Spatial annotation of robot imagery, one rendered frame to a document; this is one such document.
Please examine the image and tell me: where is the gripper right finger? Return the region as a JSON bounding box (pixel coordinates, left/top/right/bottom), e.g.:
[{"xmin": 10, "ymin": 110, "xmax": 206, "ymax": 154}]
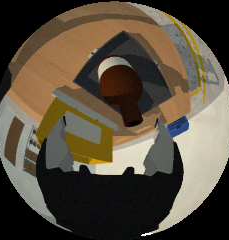
[{"xmin": 143, "ymin": 118, "xmax": 184, "ymax": 211}]

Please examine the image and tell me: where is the dark brown bottle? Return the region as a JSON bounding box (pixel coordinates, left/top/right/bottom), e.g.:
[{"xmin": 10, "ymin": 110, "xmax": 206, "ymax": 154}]
[{"xmin": 98, "ymin": 55, "xmax": 143, "ymax": 127}]

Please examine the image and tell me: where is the yellow box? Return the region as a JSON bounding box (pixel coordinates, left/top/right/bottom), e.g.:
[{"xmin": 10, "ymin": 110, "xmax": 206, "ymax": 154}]
[{"xmin": 35, "ymin": 98, "xmax": 113, "ymax": 164}]

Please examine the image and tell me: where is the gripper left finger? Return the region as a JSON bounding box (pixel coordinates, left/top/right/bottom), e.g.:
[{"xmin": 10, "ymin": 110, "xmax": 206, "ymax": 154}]
[{"xmin": 36, "ymin": 116, "xmax": 74, "ymax": 205}]

